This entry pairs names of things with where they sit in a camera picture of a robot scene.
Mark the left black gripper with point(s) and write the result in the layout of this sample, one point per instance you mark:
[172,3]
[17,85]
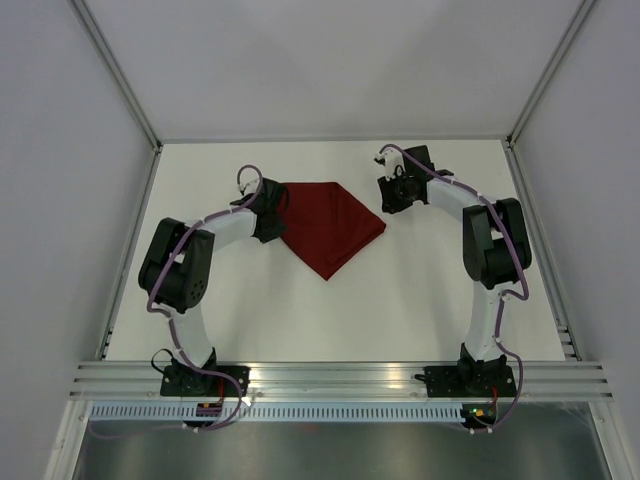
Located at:
[276,233]

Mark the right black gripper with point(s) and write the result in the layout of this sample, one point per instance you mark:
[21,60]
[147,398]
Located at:
[389,204]

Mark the dark red cloth napkin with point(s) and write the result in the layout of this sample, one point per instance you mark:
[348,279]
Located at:
[326,226]

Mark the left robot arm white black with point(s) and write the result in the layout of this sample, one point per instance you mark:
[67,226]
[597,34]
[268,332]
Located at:
[176,269]

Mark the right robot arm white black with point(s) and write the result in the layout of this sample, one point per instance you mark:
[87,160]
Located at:
[496,253]

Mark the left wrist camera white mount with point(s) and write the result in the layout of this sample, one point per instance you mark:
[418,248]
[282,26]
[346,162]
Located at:
[250,187]

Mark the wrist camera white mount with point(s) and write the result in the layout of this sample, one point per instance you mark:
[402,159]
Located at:
[250,187]
[393,163]

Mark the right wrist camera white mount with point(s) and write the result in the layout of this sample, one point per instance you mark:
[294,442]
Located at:
[393,163]

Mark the left aluminium frame post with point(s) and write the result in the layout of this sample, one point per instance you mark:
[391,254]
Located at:
[100,44]

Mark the aluminium frame post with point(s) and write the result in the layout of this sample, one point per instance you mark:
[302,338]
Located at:
[569,36]
[100,44]

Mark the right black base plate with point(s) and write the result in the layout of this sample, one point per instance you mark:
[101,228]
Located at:
[451,382]

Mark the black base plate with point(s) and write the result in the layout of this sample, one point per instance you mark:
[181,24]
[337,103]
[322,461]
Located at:
[451,382]
[180,381]

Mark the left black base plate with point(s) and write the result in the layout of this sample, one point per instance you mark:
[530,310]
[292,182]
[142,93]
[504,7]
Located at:
[180,381]

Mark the aluminium mounting rail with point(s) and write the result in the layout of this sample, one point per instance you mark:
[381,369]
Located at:
[543,381]

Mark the right aluminium frame post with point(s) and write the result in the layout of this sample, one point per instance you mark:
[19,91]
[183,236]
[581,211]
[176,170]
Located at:
[569,36]

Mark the white slotted cable duct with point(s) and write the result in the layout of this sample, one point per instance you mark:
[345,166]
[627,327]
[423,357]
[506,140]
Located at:
[446,412]

